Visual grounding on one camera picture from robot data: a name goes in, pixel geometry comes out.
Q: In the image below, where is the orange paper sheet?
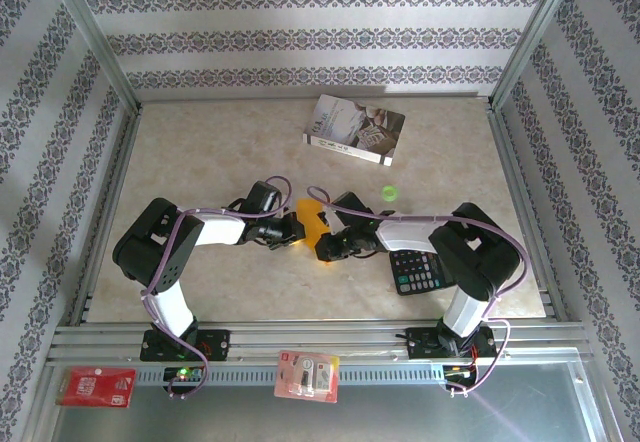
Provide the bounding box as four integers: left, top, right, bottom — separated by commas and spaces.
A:
294, 197, 332, 264

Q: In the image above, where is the black calculator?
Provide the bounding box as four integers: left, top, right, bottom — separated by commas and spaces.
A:
389, 249, 454, 297

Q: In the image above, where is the white book with photo cover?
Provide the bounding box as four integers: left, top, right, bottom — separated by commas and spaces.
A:
302, 93, 406, 167

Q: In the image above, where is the pink blister pack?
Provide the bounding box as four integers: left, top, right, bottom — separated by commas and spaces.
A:
273, 350, 340, 404

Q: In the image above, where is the circuit board with green LED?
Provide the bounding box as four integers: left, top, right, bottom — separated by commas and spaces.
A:
163, 364, 207, 384

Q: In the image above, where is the grey metal shelf panel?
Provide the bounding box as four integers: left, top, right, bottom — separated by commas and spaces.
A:
49, 361, 599, 442

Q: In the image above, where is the red flat package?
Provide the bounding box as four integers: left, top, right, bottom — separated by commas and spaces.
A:
55, 366, 137, 409

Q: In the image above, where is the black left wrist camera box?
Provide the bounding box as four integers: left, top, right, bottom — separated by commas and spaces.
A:
243, 180, 282, 214

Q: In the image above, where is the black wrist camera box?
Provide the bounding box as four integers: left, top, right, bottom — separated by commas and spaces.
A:
332, 190, 375, 224
243, 180, 282, 214

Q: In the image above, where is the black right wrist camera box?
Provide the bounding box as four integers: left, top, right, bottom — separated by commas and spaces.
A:
332, 190, 375, 224

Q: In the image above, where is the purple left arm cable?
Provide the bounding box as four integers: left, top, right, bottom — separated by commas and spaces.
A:
141, 176, 294, 401

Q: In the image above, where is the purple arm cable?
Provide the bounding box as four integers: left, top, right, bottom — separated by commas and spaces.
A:
141, 176, 294, 401
306, 185, 531, 398

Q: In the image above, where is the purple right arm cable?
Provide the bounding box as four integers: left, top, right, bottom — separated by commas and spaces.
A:
306, 185, 531, 398

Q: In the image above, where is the long aluminium mounting rail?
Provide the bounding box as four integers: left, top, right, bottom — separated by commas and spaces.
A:
47, 319, 594, 364

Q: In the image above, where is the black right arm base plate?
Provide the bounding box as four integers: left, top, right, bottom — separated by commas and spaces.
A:
404, 326, 499, 362

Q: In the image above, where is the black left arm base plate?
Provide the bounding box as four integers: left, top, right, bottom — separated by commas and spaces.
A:
139, 329, 232, 363

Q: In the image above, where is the slotted grey cable duct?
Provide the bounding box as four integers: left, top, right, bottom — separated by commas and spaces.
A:
134, 364, 451, 387

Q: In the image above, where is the aluminium side rail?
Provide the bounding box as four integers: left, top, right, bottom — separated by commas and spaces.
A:
69, 106, 144, 326
487, 101, 569, 321

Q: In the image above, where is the circuit board with orange wires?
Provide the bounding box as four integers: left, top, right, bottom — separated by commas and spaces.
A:
443, 363, 479, 382

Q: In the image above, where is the aluminium frame post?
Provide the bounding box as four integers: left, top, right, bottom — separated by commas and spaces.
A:
489, 0, 584, 109
42, 0, 144, 113

